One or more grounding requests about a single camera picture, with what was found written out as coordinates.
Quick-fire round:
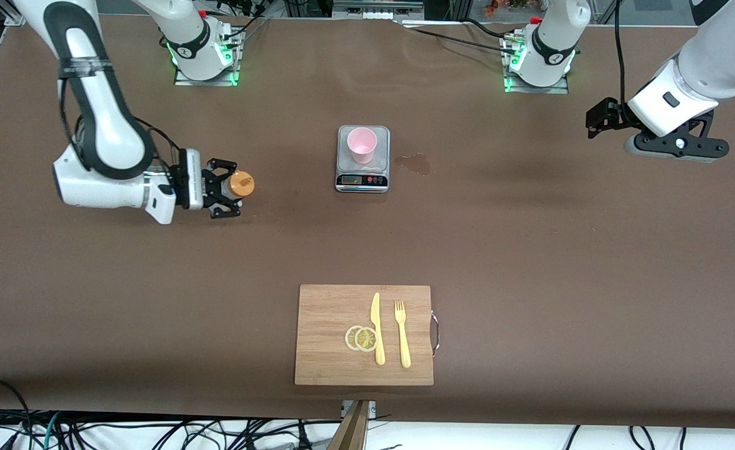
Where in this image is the translucent squeeze bottle orange cap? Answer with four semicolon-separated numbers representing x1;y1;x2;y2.
221;170;256;204

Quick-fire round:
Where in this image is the pink plastic cup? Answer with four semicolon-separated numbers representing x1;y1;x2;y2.
347;127;378;165

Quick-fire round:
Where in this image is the silver digital kitchen scale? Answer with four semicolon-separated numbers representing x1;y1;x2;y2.
335;125;391;193

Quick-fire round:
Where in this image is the wooden cutting board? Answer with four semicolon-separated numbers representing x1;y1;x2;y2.
294;284;434;386

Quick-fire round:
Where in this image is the yellow plastic knife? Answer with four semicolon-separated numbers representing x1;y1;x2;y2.
370;292;386;366

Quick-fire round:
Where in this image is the yellow plastic fork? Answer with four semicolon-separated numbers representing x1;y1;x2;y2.
394;300;412;369

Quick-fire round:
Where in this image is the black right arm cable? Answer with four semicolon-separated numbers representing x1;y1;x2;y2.
58;59;184;188

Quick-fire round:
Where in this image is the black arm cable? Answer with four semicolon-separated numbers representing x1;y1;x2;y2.
58;59;184;188
613;0;628;107

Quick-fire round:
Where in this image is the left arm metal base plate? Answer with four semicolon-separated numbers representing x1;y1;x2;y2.
504;31;570;94

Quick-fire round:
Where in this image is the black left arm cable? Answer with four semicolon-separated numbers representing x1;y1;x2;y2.
613;0;628;107

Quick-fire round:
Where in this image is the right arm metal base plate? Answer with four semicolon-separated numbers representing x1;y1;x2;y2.
174;28;243;87

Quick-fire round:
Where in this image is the black cable on table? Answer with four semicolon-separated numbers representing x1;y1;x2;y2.
399;17;518;54

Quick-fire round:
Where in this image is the wooden post with metal bracket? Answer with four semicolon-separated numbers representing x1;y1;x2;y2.
327;400;378;450

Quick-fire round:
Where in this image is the teal floor cable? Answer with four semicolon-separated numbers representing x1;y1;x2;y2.
41;411;62;450

